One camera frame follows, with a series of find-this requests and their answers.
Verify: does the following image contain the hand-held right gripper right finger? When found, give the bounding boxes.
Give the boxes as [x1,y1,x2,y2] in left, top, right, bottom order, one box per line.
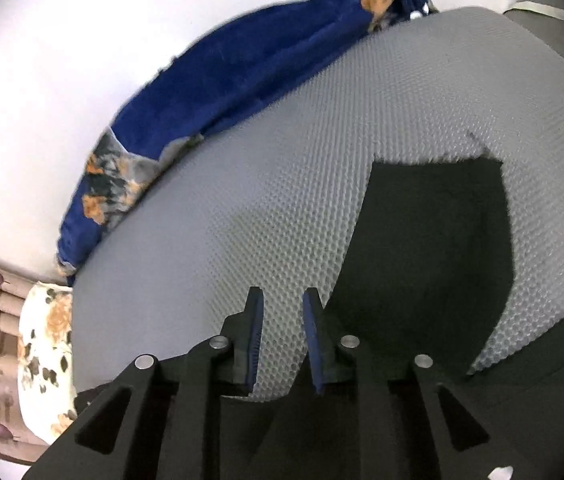
[302,287,545,480]

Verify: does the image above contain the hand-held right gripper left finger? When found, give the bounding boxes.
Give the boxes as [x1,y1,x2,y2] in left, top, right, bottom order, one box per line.
[22,286,265,480]

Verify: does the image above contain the black pants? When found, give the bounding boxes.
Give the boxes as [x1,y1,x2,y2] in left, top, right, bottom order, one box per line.
[222,152,564,480]

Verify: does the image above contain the grey mesh mat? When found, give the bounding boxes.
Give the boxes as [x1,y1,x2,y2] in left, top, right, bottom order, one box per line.
[69,6,564,403]

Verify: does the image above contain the white floral pillow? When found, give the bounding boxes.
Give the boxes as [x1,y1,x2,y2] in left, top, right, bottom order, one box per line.
[17,282,80,446]

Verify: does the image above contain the blue floral blanket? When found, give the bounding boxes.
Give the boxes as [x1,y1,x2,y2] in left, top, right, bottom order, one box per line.
[53,0,440,288]

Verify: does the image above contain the grey cushion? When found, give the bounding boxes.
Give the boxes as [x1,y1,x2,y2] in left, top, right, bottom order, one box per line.
[502,0,564,86]

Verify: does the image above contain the white strap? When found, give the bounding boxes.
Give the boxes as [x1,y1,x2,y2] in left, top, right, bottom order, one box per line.
[509,1,564,28]

